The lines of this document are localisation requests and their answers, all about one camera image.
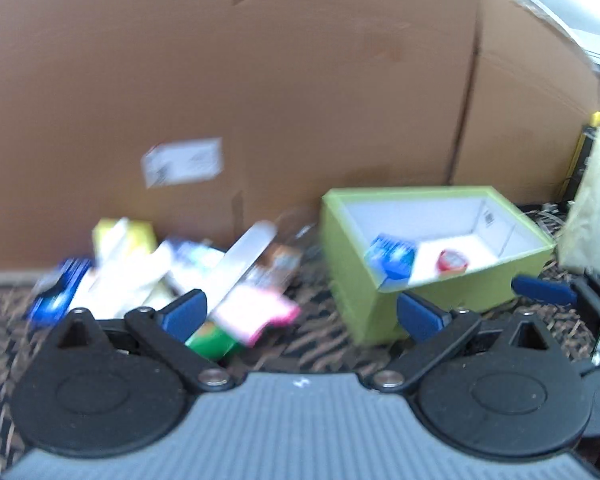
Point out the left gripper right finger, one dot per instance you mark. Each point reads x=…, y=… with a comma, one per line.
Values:
x=439, y=335

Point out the pink white packet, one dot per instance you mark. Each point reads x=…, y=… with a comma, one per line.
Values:
x=247, y=312

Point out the red tape roll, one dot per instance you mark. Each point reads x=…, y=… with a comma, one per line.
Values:
x=451, y=262

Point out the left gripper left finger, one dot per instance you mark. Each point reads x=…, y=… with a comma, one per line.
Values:
x=163, y=334

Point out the green storage box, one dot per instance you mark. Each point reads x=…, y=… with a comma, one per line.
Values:
x=498, y=240

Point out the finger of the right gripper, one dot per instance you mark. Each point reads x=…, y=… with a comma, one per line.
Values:
x=543, y=291

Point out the white shipping label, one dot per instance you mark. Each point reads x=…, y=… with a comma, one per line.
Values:
x=183, y=162

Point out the yellow box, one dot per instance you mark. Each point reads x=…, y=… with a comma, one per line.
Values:
x=115, y=238

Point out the patterned black rug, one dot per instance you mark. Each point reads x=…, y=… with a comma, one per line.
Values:
x=317, y=341

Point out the blue medicine box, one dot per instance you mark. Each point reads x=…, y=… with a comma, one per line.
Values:
x=53, y=293

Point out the white paper packets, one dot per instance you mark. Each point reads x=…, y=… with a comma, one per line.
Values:
x=123, y=283

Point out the large brown cardboard box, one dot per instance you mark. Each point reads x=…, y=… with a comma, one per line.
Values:
x=306, y=95

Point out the cream fabric bag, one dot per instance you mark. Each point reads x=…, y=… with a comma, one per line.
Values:
x=578, y=246

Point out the blue white small box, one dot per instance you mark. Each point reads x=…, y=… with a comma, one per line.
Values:
x=393, y=257

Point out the green packet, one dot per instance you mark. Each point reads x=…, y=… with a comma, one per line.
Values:
x=212, y=342

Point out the white tube package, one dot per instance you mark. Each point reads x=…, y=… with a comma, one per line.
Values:
x=237, y=261

